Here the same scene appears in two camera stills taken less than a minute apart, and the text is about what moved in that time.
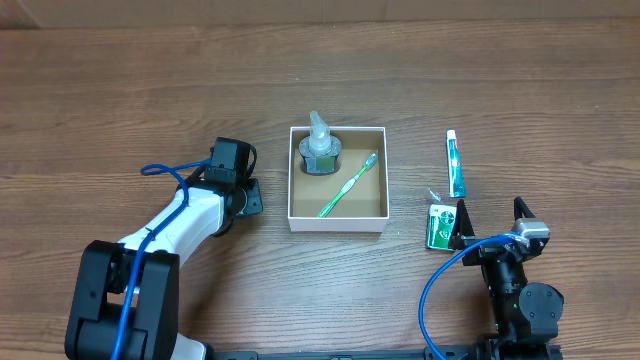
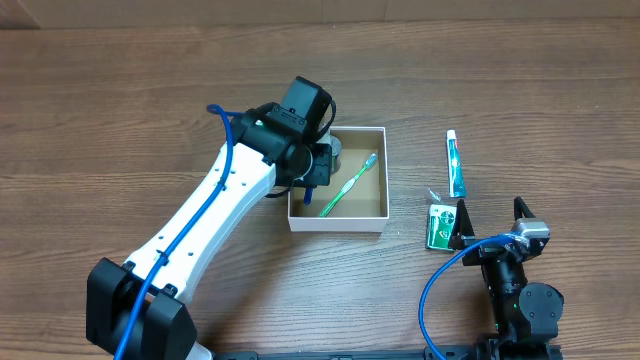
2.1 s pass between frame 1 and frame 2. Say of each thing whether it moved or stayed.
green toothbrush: stayed
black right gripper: stayed
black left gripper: moved
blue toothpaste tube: stayed
